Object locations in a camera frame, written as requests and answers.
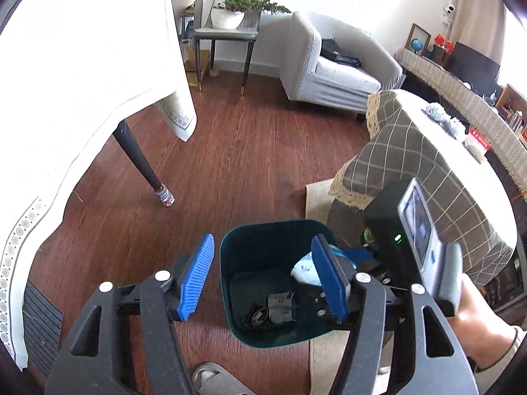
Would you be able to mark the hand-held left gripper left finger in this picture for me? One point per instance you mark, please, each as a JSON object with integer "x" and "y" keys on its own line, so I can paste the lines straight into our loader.
{"x": 197, "y": 275}

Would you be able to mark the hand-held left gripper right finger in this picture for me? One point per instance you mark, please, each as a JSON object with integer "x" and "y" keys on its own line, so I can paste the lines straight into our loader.
{"x": 329, "y": 279}

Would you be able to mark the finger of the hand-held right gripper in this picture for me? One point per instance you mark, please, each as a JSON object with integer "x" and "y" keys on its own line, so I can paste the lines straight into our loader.
{"x": 358, "y": 254}
{"x": 315, "y": 302}

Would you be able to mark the grey scrap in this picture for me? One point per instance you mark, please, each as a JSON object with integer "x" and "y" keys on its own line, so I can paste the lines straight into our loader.
{"x": 282, "y": 306}

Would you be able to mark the teal trash bin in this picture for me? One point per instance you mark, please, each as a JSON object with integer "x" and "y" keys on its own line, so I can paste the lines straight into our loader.
{"x": 255, "y": 255}

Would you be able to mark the person's right forearm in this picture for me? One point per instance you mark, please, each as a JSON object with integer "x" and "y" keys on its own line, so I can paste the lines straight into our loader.
{"x": 516, "y": 345}

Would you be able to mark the person's right hand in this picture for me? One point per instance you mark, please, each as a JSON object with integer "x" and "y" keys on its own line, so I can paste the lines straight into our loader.
{"x": 473, "y": 317}

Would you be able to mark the round table grey checked tablecloth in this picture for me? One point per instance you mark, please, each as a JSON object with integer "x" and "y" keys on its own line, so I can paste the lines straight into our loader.
{"x": 411, "y": 148}

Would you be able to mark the striped table leg sock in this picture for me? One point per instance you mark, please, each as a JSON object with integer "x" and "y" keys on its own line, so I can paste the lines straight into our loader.
{"x": 164, "y": 196}

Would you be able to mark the grey slipper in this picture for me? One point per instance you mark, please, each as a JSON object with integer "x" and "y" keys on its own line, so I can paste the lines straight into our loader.
{"x": 214, "y": 378}

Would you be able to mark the red and white package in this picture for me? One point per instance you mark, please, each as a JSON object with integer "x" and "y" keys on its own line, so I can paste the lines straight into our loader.
{"x": 479, "y": 136}

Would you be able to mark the black table leg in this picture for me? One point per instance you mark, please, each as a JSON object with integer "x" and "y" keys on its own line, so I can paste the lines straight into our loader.
{"x": 136, "y": 152}

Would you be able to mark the long desk beige cloth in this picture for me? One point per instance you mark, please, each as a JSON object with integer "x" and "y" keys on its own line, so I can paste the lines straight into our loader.
{"x": 461, "y": 90}

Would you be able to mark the grey armchair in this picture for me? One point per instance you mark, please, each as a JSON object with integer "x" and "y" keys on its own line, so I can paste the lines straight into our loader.
{"x": 329, "y": 86}

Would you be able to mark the dark ribbed floor mat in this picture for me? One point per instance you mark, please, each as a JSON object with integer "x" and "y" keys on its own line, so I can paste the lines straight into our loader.
{"x": 41, "y": 329}

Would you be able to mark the black monitor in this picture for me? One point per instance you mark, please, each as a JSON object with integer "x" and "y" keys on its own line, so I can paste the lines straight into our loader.
{"x": 473, "y": 63}

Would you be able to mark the black bag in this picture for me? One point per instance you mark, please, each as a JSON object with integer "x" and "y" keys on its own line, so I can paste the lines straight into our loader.
{"x": 331, "y": 51}

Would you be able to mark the framed globe picture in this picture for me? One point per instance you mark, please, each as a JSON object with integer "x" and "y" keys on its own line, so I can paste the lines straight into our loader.
{"x": 418, "y": 43}

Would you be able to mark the small red flags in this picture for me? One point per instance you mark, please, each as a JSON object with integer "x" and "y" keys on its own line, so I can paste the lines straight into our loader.
{"x": 442, "y": 42}

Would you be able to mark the cardboard box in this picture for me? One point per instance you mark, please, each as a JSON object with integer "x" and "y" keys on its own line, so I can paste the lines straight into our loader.
{"x": 197, "y": 63}

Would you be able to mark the grey dining chair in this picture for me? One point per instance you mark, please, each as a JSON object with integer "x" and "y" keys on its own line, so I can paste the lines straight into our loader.
{"x": 226, "y": 35}

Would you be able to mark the table with pale green tablecloth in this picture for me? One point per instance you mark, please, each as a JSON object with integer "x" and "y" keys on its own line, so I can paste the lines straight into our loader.
{"x": 82, "y": 49}

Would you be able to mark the potted plant white pot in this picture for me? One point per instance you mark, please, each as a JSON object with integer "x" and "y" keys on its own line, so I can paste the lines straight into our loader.
{"x": 226, "y": 18}

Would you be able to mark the white security camera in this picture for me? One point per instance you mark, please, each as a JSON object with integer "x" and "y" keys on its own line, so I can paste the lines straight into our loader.
{"x": 449, "y": 10}

